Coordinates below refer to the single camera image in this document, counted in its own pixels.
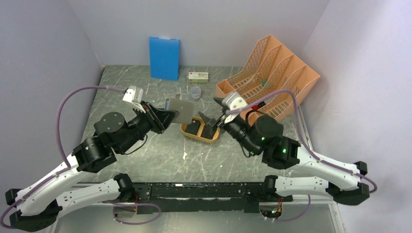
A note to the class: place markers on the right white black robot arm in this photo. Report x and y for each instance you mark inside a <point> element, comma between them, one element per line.
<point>327,177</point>

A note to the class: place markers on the grey card holder wallet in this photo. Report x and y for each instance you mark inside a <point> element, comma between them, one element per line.
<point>184,109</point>

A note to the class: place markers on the orange file organizer rack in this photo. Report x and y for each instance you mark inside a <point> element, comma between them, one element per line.
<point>273,62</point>

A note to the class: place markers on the blue board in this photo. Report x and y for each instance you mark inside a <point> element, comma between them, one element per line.
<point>164,58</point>

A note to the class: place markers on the black credit card stack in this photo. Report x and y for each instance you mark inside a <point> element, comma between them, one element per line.
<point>193,128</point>

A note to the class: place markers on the small white red box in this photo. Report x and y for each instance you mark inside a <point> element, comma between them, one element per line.
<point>198,77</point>

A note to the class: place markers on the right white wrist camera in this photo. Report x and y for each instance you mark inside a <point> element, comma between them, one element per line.
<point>232,105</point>

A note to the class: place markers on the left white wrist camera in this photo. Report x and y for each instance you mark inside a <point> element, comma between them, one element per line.
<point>133,96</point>

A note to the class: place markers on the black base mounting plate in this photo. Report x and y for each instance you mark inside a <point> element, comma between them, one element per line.
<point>193,206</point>

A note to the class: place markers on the red black object in rack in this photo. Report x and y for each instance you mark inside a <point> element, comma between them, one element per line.
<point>258,106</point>

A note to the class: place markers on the yellow oval tray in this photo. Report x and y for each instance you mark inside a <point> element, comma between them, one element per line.
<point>196,137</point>

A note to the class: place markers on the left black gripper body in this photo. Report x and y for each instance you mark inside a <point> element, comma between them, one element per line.
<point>143,121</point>

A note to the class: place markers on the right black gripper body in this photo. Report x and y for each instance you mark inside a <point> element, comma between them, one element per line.
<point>237,128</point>

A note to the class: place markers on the small clear plastic cup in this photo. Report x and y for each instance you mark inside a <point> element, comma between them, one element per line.
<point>195,92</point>

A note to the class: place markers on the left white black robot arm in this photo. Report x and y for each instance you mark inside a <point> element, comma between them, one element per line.
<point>41,204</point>

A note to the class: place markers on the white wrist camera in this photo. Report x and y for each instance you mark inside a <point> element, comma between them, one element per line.
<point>133,96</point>
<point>232,105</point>

